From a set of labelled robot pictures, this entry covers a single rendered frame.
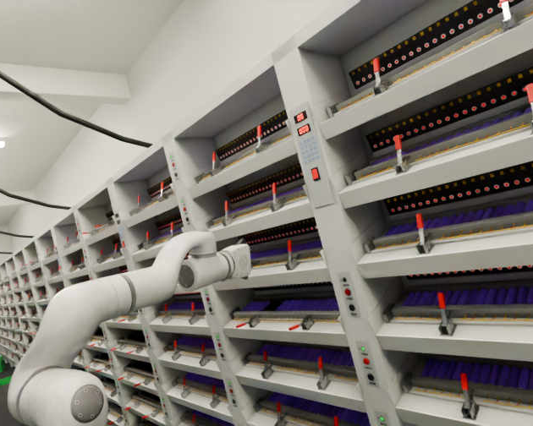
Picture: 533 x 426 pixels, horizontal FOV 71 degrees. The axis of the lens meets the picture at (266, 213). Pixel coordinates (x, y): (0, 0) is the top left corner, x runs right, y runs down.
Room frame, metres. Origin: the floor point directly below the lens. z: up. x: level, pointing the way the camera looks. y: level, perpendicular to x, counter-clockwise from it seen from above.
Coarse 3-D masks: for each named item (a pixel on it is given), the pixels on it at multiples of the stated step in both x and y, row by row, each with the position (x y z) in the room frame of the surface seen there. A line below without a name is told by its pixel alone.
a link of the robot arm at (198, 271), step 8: (192, 256) 1.00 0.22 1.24; (200, 256) 1.00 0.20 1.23; (208, 256) 1.00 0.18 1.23; (216, 256) 1.03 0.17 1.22; (184, 264) 0.98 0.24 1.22; (192, 264) 0.97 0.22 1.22; (200, 264) 0.98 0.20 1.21; (208, 264) 1.00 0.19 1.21; (216, 264) 1.02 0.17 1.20; (224, 264) 1.05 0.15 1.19; (184, 272) 0.98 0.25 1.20; (192, 272) 0.96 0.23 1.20; (200, 272) 0.97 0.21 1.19; (208, 272) 0.99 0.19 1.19; (216, 272) 1.02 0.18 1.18; (224, 272) 1.05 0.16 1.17; (184, 280) 0.98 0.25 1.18; (192, 280) 0.97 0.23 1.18; (200, 280) 0.97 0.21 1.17; (208, 280) 1.00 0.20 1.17; (216, 280) 1.03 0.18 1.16; (184, 288) 0.99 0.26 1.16; (192, 288) 0.97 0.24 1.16
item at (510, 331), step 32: (416, 288) 1.04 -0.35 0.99; (448, 288) 0.97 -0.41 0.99; (480, 288) 0.92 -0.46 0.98; (512, 288) 0.86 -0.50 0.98; (384, 320) 1.01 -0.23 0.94; (416, 320) 0.94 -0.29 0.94; (448, 320) 0.86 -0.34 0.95; (480, 320) 0.84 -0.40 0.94; (512, 320) 0.80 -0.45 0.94; (448, 352) 0.85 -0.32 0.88; (480, 352) 0.80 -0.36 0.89; (512, 352) 0.75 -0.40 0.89
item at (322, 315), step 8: (240, 312) 1.48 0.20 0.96; (248, 312) 1.44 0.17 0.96; (256, 312) 1.40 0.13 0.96; (264, 312) 1.37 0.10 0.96; (272, 312) 1.34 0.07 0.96; (280, 312) 1.31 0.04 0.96; (288, 312) 1.27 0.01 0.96; (296, 312) 1.25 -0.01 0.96; (304, 312) 1.22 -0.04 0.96; (312, 312) 1.19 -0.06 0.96; (320, 312) 1.17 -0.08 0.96; (328, 312) 1.15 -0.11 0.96; (336, 312) 1.12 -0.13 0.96; (264, 320) 1.34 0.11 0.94; (272, 320) 1.31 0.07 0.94; (280, 320) 1.28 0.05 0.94; (288, 320) 1.25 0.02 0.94
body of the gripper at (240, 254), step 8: (224, 248) 1.13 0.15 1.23; (232, 248) 1.12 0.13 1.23; (240, 248) 1.14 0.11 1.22; (248, 248) 1.18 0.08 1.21; (232, 256) 1.11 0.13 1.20; (240, 256) 1.14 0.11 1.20; (248, 256) 1.17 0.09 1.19; (240, 264) 1.14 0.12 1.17; (248, 264) 1.17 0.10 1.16; (240, 272) 1.14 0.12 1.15; (248, 272) 1.17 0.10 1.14
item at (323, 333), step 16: (288, 288) 1.42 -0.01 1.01; (304, 288) 1.36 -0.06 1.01; (320, 288) 1.31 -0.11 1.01; (240, 304) 1.56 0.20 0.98; (224, 320) 1.49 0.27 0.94; (240, 320) 1.46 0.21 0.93; (240, 336) 1.42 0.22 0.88; (256, 336) 1.35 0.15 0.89; (272, 336) 1.28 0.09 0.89; (288, 336) 1.22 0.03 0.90; (304, 336) 1.17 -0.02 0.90; (320, 336) 1.12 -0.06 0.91; (336, 336) 1.07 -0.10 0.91
